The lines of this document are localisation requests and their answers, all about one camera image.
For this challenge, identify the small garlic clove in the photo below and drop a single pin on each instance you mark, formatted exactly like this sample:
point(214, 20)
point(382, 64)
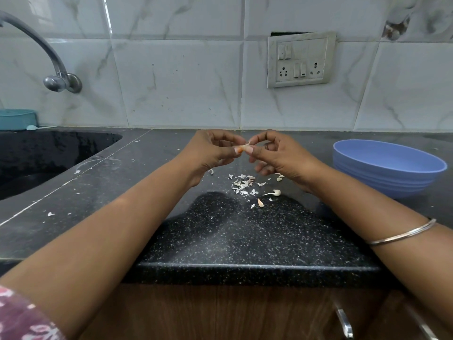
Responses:
point(280, 178)

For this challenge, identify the garlic clove with skin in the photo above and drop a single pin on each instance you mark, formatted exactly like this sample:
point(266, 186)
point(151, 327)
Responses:
point(244, 147)

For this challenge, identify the person's left hand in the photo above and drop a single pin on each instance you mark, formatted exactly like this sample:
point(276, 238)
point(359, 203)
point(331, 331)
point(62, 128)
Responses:
point(205, 152)

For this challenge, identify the pink floral sleeve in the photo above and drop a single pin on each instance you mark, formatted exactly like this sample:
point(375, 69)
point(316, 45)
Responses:
point(21, 318)

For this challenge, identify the person's right forearm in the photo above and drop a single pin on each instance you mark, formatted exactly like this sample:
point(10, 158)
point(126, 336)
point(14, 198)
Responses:
point(371, 215)

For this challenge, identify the pointed garlic clove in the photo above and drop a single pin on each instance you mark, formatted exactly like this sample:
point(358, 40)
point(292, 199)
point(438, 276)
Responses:
point(261, 203)

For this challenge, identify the person's right thumb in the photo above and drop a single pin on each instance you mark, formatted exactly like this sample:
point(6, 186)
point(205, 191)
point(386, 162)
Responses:
point(255, 152)

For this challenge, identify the person's right little finger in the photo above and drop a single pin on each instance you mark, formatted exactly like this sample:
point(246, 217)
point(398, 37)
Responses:
point(264, 169)

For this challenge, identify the silver bangle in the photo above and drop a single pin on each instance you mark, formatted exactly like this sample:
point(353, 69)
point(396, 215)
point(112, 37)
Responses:
point(403, 235)

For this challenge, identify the teal plastic container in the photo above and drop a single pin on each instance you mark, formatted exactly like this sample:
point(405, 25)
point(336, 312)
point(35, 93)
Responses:
point(17, 119)

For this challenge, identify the person's left thumb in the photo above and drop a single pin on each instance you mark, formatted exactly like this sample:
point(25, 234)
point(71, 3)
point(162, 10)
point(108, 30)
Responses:
point(233, 153)

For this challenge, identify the person's left forearm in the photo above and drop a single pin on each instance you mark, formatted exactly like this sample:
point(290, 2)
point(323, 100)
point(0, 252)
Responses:
point(106, 230)

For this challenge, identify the person's right hand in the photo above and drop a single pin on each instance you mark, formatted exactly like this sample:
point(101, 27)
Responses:
point(286, 159)

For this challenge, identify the peeled garlic clove with stem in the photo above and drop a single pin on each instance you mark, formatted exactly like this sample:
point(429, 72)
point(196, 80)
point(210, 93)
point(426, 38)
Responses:
point(276, 192)

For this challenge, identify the pile of garlic peels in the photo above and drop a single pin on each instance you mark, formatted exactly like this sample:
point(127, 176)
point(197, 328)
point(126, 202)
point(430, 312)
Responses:
point(244, 184)

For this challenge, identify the brown wooden cabinet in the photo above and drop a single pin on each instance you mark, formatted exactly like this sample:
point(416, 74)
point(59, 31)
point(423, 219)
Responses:
point(219, 311)

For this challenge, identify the steel wall tap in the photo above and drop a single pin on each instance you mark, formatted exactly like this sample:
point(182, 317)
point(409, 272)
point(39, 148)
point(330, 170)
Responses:
point(46, 56)

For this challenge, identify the white wall switch socket panel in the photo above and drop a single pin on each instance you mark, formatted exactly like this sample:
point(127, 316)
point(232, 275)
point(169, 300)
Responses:
point(300, 60)

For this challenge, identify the black granite sink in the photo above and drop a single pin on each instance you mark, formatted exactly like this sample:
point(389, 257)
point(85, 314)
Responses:
point(46, 159)

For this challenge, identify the person's right middle finger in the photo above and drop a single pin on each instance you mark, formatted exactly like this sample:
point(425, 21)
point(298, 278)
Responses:
point(271, 145)

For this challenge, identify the blue plastic bowl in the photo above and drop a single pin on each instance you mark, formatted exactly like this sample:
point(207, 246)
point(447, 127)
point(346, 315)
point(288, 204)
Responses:
point(385, 169)

